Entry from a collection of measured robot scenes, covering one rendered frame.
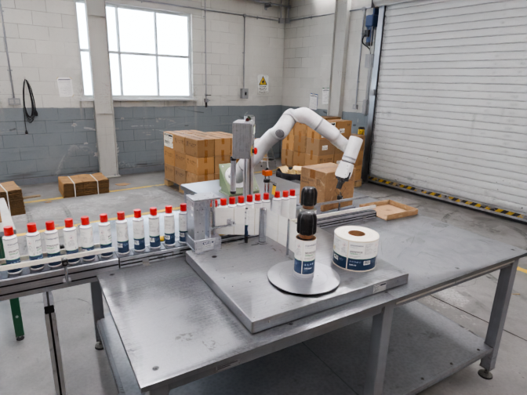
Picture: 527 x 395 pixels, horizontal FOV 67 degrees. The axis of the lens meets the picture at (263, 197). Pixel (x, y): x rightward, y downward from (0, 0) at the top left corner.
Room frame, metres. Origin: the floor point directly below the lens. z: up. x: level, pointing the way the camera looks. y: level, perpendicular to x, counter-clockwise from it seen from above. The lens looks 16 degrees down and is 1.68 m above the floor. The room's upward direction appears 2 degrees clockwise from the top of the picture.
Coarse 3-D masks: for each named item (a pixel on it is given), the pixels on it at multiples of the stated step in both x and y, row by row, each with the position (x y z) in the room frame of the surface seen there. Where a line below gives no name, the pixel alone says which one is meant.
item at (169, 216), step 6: (168, 210) 1.83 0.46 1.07; (168, 216) 1.82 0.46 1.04; (168, 222) 1.82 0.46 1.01; (174, 222) 1.85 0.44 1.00; (168, 228) 1.82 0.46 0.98; (174, 228) 1.84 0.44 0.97; (168, 234) 1.82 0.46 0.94; (174, 234) 1.84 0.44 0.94; (168, 240) 1.82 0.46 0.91; (174, 240) 1.84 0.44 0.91; (168, 246) 1.82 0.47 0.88
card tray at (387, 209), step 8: (384, 200) 2.80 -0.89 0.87; (376, 208) 2.70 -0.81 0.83; (384, 208) 2.71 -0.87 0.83; (392, 208) 2.71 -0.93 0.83; (400, 208) 2.72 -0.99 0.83; (408, 208) 2.68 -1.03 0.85; (416, 208) 2.62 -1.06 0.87; (376, 216) 2.53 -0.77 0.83; (384, 216) 2.53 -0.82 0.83; (392, 216) 2.48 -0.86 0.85; (400, 216) 2.52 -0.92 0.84
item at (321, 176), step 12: (312, 168) 2.68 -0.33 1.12; (324, 168) 2.69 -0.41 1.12; (336, 168) 2.71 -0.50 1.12; (300, 180) 2.73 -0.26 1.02; (312, 180) 2.64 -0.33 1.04; (324, 180) 2.55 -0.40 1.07; (336, 180) 2.61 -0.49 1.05; (348, 180) 2.69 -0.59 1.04; (300, 192) 2.72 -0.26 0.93; (324, 192) 2.54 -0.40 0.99; (336, 192) 2.62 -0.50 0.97; (348, 192) 2.69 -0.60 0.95; (336, 204) 2.62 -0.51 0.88; (348, 204) 2.70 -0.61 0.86
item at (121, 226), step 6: (120, 216) 1.71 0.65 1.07; (120, 222) 1.71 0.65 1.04; (126, 222) 1.72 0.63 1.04; (120, 228) 1.70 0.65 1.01; (126, 228) 1.72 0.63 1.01; (120, 234) 1.70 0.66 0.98; (126, 234) 1.72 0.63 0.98; (120, 240) 1.70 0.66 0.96; (126, 240) 1.72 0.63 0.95; (120, 246) 1.70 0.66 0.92; (126, 246) 1.71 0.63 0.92; (120, 252) 1.70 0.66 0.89; (126, 252) 1.71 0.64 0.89
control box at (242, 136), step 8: (240, 120) 2.20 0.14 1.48; (240, 128) 2.07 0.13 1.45; (248, 128) 2.06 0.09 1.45; (232, 136) 2.07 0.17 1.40; (240, 136) 2.07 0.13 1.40; (248, 136) 2.06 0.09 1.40; (232, 144) 2.07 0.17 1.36; (240, 144) 2.07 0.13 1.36; (248, 144) 2.06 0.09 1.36; (232, 152) 2.07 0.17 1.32; (240, 152) 2.07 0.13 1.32; (248, 152) 2.06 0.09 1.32
